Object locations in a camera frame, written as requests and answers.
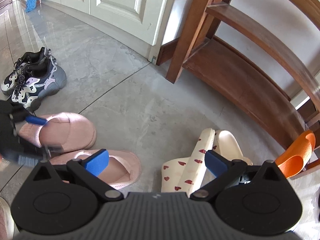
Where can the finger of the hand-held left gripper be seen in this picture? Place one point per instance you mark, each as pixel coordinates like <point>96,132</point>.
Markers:
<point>53,151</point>
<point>37,120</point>

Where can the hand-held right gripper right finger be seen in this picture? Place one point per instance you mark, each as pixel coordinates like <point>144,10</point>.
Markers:
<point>214,162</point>

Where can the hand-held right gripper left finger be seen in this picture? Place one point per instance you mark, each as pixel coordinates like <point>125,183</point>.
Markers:
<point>97,162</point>

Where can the pink plush slipper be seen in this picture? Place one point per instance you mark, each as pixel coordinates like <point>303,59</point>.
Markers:
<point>120,170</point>
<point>67,132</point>

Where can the white heart-print slipper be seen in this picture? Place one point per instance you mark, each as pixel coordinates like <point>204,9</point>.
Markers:
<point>228,142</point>
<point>175,172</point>

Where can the orange textured slipper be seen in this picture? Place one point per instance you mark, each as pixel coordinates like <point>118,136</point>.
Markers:
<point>297,152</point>

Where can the brown wooden shoe rack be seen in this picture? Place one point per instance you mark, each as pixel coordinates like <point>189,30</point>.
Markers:
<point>237,80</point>

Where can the black grey chunky sneaker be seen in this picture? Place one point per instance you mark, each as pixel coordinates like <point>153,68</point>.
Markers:
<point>33,57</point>
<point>47,82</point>

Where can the person's pale shoe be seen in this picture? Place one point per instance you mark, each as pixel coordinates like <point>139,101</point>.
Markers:
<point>5,220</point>

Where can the white panelled cabinet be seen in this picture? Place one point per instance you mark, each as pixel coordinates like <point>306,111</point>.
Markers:
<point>120,2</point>

